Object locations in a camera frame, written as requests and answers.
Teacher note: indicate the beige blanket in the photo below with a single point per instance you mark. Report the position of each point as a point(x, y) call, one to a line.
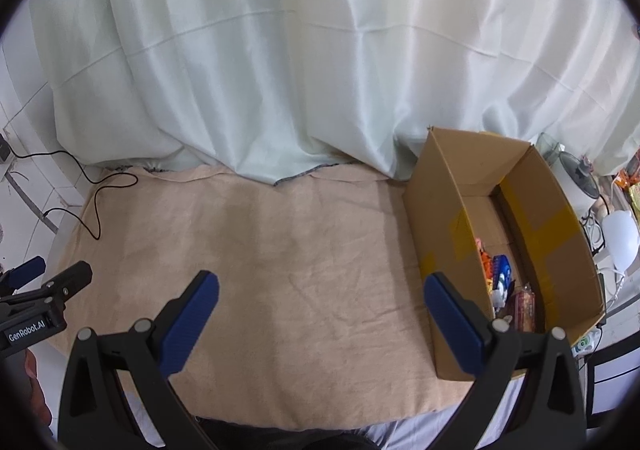
point(275, 270)

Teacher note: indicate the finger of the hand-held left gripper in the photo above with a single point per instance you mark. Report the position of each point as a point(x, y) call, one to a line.
point(27, 270)
point(72, 277)

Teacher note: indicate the dark wall plug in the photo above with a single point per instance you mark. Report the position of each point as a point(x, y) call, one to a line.
point(4, 148)

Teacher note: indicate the green white packet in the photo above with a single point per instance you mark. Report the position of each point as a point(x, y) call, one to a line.
point(586, 344)

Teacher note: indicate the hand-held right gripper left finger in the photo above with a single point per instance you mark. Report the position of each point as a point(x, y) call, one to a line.
point(192, 320)

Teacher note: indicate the sausage bread packet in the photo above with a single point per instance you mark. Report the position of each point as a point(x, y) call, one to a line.
point(522, 310)

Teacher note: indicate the person's left forearm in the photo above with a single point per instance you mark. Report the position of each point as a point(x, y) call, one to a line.
point(37, 390)

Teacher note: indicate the small desk fan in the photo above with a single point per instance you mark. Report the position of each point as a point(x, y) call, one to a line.
point(580, 175)

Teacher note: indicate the blue white packet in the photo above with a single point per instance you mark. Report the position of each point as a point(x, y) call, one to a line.
point(502, 267)

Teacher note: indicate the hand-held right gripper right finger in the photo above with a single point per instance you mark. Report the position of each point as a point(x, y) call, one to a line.
point(452, 325)

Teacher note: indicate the orange snack bags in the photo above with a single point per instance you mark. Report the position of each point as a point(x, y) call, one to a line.
point(631, 185)

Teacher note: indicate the white round lamp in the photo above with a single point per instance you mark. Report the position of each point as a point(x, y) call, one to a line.
point(622, 237)

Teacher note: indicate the cardboard box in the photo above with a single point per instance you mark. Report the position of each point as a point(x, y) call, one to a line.
point(540, 210)

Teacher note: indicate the person's dark pants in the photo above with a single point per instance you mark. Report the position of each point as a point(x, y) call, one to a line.
point(300, 440)

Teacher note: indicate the pale green curtain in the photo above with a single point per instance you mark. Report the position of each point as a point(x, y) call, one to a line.
point(300, 55)

